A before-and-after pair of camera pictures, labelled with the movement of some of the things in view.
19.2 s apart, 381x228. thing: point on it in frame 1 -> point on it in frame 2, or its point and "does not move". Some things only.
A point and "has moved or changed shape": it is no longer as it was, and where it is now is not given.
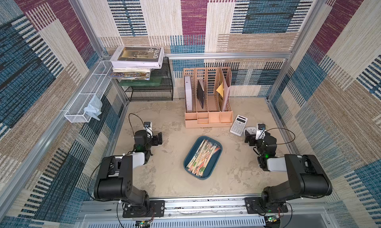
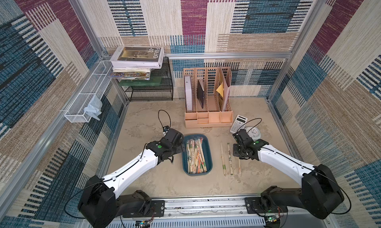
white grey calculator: [238, 125] does not move
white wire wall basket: [95, 83] does not move
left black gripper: [155, 142] -> [179, 146]
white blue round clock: [250, 130] does not move
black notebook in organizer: [200, 91] does not move
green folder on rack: [139, 83] does not move
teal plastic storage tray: [202, 157] has moved or changed shape
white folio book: [137, 57] does not move
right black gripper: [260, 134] -> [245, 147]
